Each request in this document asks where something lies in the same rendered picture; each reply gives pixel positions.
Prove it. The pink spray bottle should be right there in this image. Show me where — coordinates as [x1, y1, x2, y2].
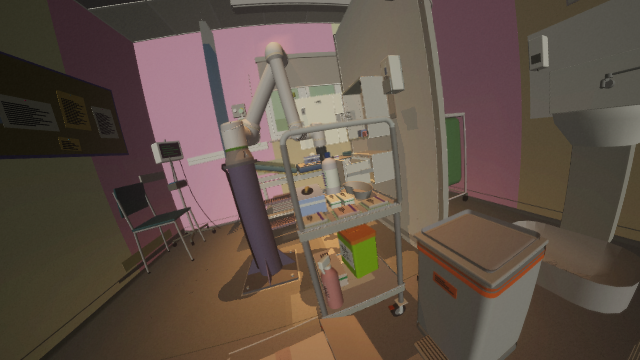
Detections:
[316, 251, 346, 312]

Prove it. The white wall dispenser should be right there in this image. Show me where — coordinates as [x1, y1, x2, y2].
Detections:
[527, 34, 550, 72]

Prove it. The beige treatment cabinet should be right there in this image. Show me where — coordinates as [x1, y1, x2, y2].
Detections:
[254, 51, 351, 151]

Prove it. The brown cardboard box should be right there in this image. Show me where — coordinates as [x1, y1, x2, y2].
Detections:
[227, 314, 387, 360]

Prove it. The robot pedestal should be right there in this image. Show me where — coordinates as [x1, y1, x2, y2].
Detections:
[221, 161, 301, 297]

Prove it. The green bin orange lid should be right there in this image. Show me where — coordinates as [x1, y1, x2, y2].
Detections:
[336, 223, 380, 280]

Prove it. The tall beige cupboard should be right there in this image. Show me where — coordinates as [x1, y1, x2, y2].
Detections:
[333, 0, 450, 237]

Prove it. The grey metal trolley cart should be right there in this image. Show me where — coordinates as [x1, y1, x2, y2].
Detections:
[278, 117, 408, 320]

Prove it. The white bottle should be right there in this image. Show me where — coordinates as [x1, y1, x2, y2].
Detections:
[321, 156, 343, 197]

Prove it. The grey bench with racks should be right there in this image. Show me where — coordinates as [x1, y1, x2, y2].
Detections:
[253, 158, 326, 233]

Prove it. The grey metal bowl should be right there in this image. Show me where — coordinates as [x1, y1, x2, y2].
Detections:
[341, 180, 374, 200]

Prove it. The dark wall notice board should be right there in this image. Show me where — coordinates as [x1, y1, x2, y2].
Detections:
[0, 49, 130, 161]

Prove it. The green screen metal frame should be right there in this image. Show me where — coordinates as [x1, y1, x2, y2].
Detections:
[444, 112, 470, 203]

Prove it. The white wall box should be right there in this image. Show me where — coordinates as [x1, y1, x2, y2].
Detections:
[380, 54, 406, 95]

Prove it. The grey bin orange band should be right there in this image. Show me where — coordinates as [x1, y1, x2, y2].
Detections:
[414, 208, 550, 360]

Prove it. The white monitor on stand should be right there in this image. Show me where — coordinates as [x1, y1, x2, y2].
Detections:
[150, 140, 219, 247]

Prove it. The white cabinet door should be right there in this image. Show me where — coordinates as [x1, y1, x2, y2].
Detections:
[340, 74, 397, 187]

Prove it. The dark seat metal chair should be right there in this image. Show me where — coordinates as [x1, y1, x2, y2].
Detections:
[111, 180, 197, 275]

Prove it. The blue grey pole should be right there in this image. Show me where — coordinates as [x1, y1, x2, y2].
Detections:
[198, 19, 232, 132]

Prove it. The blue box with tape roll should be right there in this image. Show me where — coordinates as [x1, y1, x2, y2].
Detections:
[297, 184, 328, 218]

